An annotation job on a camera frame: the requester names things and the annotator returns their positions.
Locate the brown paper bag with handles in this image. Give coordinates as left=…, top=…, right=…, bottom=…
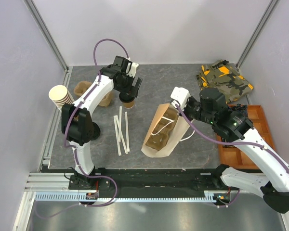
left=141, top=103, right=190, bottom=158

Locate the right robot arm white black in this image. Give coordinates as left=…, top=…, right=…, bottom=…
left=176, top=88, right=289, bottom=214

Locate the black plastic cup lid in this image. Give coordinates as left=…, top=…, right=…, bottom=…
left=119, top=93, right=135, bottom=103

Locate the brown paper coffee cup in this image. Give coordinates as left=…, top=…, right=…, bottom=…
left=123, top=100, right=135, bottom=109

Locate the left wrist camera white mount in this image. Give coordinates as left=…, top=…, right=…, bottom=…
left=126, top=58, right=139, bottom=78

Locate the stack of black lids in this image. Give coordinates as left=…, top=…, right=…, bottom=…
left=91, top=122, right=101, bottom=141

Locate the black rolled item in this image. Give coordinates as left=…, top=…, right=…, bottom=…
left=229, top=103, right=248, bottom=115

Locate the single brown pulp cup carrier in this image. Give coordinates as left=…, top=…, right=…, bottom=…
left=144, top=104, right=178, bottom=151

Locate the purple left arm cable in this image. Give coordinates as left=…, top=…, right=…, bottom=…
left=34, top=38, right=131, bottom=219

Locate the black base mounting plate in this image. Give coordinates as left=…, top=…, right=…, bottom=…
left=68, top=168, right=236, bottom=198

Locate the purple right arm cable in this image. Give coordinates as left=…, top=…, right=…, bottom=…
left=175, top=103, right=289, bottom=216

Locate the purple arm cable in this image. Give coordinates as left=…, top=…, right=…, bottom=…
left=175, top=103, right=289, bottom=216
left=34, top=38, right=131, bottom=219

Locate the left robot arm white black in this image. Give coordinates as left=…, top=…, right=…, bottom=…
left=61, top=56, right=142, bottom=189

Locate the white wrapped straw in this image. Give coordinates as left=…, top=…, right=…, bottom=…
left=114, top=115, right=121, bottom=156
left=125, top=111, right=130, bottom=153
left=116, top=117, right=129, bottom=154
left=118, top=106, right=123, bottom=136

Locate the grey slotted cable duct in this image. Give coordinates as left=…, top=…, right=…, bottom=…
left=35, top=192, right=225, bottom=203

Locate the orange wooden compartment tray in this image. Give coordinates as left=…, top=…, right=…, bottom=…
left=218, top=105, right=275, bottom=171

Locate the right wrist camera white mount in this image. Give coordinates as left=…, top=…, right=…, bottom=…
left=171, top=87, right=191, bottom=109

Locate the stack of paper cups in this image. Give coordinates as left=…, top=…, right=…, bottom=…
left=48, top=85, right=75, bottom=112

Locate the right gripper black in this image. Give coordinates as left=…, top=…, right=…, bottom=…
left=174, top=96, right=215, bottom=125

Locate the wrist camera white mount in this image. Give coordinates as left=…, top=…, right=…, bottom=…
left=126, top=58, right=139, bottom=78
left=171, top=87, right=191, bottom=109

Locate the camouflage folded cloth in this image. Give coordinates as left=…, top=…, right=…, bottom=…
left=196, top=60, right=254, bottom=103

